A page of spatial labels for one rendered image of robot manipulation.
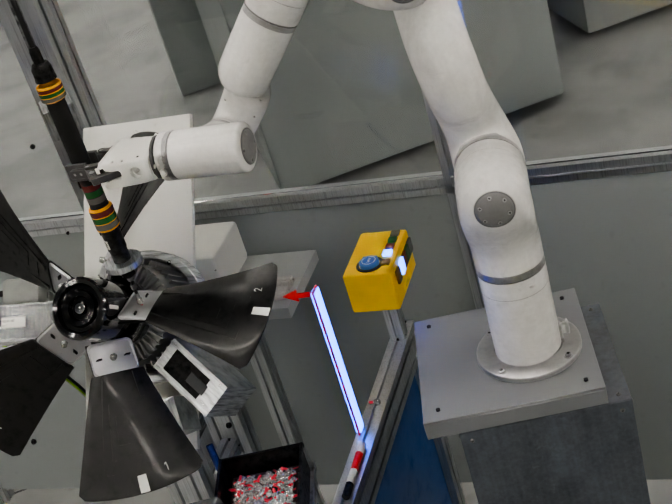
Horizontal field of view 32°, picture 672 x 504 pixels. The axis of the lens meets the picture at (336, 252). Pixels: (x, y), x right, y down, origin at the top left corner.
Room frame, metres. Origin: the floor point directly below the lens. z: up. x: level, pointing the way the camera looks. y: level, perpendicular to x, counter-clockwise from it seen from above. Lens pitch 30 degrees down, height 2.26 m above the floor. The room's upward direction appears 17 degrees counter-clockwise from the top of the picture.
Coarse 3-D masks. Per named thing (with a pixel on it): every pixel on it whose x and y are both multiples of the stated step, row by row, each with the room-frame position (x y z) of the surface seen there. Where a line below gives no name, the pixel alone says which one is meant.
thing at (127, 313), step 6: (132, 294) 1.95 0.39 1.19; (144, 294) 1.95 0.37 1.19; (150, 294) 1.94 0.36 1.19; (156, 294) 1.94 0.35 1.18; (132, 300) 1.93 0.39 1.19; (144, 300) 1.93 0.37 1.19; (150, 300) 1.92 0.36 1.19; (126, 306) 1.92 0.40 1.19; (132, 306) 1.91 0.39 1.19; (138, 306) 1.91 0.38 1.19; (144, 306) 1.91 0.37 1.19; (150, 306) 1.90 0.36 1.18; (120, 312) 1.90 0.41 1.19; (126, 312) 1.90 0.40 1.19; (132, 312) 1.89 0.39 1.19; (138, 312) 1.89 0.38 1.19; (144, 312) 1.89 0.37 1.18; (120, 318) 1.88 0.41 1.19; (126, 318) 1.88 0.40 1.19; (132, 318) 1.87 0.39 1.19; (138, 318) 1.87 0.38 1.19; (144, 318) 1.87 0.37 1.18
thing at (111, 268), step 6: (132, 252) 1.93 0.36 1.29; (138, 252) 1.92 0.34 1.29; (108, 258) 1.93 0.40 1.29; (132, 258) 1.91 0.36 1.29; (138, 258) 1.90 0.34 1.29; (108, 264) 1.91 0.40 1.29; (114, 264) 1.90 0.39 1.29; (120, 264) 1.90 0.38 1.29; (126, 264) 1.89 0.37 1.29; (132, 264) 1.89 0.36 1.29; (138, 264) 1.89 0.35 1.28; (108, 270) 1.89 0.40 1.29; (114, 270) 1.88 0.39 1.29; (120, 270) 1.88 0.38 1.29; (126, 270) 1.88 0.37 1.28
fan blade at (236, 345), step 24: (168, 288) 1.94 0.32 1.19; (192, 288) 1.92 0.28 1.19; (216, 288) 1.89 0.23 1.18; (240, 288) 1.87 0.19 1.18; (168, 312) 1.86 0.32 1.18; (192, 312) 1.84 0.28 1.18; (216, 312) 1.83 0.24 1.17; (240, 312) 1.81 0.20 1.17; (192, 336) 1.79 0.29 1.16; (216, 336) 1.78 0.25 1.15; (240, 336) 1.77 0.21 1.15; (240, 360) 1.73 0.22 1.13
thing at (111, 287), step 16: (64, 288) 1.94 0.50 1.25; (80, 288) 1.93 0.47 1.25; (96, 288) 1.91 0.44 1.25; (112, 288) 1.94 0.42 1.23; (128, 288) 1.99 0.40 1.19; (64, 304) 1.92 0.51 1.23; (96, 304) 1.90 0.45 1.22; (112, 304) 1.90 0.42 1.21; (64, 320) 1.91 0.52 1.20; (80, 320) 1.90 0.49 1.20; (96, 320) 1.88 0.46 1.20; (112, 320) 1.89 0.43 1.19; (80, 336) 1.87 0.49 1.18; (96, 336) 1.87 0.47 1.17; (112, 336) 1.91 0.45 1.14; (128, 336) 1.94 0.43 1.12
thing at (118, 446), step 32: (96, 384) 1.84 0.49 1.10; (128, 384) 1.85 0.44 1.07; (96, 416) 1.79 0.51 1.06; (128, 416) 1.80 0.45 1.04; (160, 416) 1.81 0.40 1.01; (96, 448) 1.76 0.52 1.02; (128, 448) 1.76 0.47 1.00; (160, 448) 1.76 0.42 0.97; (192, 448) 1.76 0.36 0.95; (96, 480) 1.72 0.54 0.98; (128, 480) 1.72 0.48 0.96; (160, 480) 1.72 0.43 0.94
